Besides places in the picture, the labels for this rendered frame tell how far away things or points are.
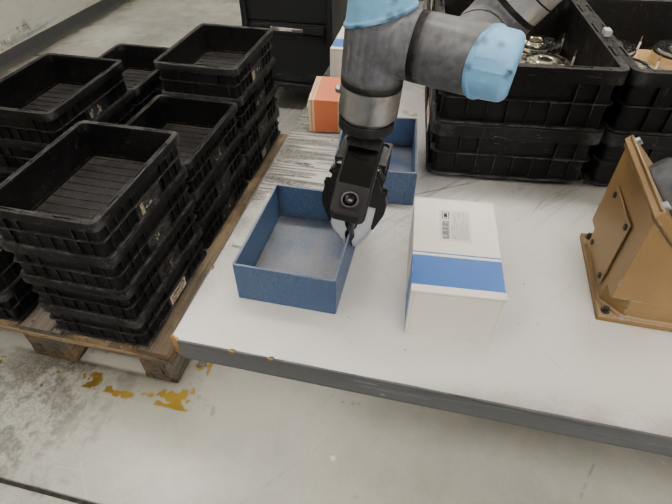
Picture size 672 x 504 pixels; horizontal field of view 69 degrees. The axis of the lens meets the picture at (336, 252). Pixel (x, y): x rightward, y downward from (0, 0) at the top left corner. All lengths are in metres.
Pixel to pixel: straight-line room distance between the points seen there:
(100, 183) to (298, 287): 0.88
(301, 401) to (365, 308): 0.76
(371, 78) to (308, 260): 0.33
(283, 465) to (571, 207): 0.92
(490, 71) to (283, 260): 0.43
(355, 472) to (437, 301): 0.78
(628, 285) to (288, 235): 0.51
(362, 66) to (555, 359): 0.45
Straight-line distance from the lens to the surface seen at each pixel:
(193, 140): 1.79
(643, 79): 0.96
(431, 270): 0.66
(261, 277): 0.69
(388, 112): 0.61
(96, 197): 1.41
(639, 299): 0.78
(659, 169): 0.75
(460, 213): 0.76
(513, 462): 1.44
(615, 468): 1.53
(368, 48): 0.57
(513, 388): 0.68
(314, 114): 1.10
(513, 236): 0.88
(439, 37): 0.55
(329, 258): 0.79
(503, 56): 0.54
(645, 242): 0.71
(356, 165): 0.62
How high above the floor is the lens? 1.25
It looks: 43 degrees down
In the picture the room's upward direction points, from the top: straight up
